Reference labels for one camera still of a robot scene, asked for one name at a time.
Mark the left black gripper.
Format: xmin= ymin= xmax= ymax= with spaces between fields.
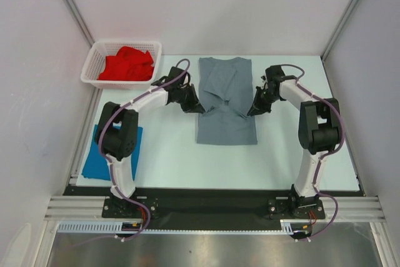
xmin=175 ymin=84 xmax=204 ymax=113

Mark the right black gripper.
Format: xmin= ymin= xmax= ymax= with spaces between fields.
xmin=248 ymin=86 xmax=280 ymax=117

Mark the grey t shirt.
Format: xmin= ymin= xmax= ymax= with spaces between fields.
xmin=197 ymin=57 xmax=258 ymax=146

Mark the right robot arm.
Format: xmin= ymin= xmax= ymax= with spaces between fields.
xmin=247 ymin=64 xmax=344 ymax=219

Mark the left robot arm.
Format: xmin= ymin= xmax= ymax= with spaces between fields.
xmin=94 ymin=66 xmax=205 ymax=217

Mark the red t shirt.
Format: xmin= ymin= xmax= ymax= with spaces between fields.
xmin=98 ymin=46 xmax=154 ymax=81

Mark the white plastic basket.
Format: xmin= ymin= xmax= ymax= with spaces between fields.
xmin=80 ymin=39 xmax=162 ymax=90

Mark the folded blue t shirt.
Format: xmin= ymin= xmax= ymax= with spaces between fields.
xmin=81 ymin=124 xmax=143 ymax=181

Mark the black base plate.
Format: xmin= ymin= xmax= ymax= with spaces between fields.
xmin=64 ymin=185 xmax=366 ymax=231

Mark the white slotted cable duct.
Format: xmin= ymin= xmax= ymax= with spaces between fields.
xmin=58 ymin=219 xmax=311 ymax=235

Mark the aluminium front rail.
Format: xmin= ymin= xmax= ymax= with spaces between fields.
xmin=44 ymin=196 xmax=386 ymax=223

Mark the right aluminium corner post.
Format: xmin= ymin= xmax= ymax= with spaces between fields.
xmin=320 ymin=0 xmax=361 ymax=63

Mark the aluminium corner post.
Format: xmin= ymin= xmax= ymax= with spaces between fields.
xmin=320 ymin=0 xmax=361 ymax=63
xmin=62 ymin=0 xmax=95 ymax=48

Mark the left aluminium corner post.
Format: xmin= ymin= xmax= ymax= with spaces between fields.
xmin=62 ymin=0 xmax=95 ymax=48

